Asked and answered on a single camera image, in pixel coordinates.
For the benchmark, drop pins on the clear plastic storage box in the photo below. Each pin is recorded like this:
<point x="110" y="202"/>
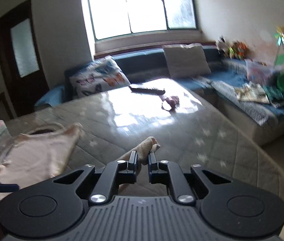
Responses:
<point x="260" y="74"/>

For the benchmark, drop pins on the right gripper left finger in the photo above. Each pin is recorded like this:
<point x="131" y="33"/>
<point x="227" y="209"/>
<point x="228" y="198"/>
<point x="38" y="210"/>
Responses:
<point x="132" y="163"/>

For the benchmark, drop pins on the beige cream garment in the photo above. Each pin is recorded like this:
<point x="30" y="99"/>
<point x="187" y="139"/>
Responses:
<point x="34" y="158"/>

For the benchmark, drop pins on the stuffed plush toys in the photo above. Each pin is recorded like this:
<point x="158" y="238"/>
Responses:
<point x="234" y="50"/>

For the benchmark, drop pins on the black remote control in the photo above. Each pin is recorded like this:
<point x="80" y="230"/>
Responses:
<point x="144" y="90"/>

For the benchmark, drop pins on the pink hair clip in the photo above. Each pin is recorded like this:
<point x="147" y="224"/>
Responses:
<point x="170" y="103"/>

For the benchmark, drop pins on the dark wooden door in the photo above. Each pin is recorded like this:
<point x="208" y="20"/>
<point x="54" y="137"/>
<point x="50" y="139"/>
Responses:
<point x="20" y="60"/>

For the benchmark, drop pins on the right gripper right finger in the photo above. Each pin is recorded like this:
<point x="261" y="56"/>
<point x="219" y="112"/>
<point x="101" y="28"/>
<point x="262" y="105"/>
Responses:
<point x="152" y="164"/>

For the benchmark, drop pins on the light blue cushion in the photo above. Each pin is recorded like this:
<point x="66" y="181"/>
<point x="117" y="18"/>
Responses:
<point x="52" y="98"/>

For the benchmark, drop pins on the window with green frame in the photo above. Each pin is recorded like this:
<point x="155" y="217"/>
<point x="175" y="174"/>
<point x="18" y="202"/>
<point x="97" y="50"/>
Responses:
<point x="114" y="18"/>

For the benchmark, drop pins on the colourful toy pinwheel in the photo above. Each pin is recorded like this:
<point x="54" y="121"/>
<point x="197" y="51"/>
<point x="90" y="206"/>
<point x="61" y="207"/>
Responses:
<point x="279" y="36"/>

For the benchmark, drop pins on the white grey cushion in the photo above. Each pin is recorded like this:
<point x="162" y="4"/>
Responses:
<point x="184" y="61"/>

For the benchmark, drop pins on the round black induction cooktop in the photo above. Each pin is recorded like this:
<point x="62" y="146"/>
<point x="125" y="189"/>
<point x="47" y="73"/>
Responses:
<point x="45" y="129"/>

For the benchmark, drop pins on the butterfly print pillow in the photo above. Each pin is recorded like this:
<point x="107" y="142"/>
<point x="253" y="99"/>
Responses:
<point x="99" y="76"/>

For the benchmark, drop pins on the quilted grey star tablecloth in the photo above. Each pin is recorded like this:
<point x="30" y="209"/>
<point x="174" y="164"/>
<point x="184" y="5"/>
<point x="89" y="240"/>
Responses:
<point x="213" y="182"/>

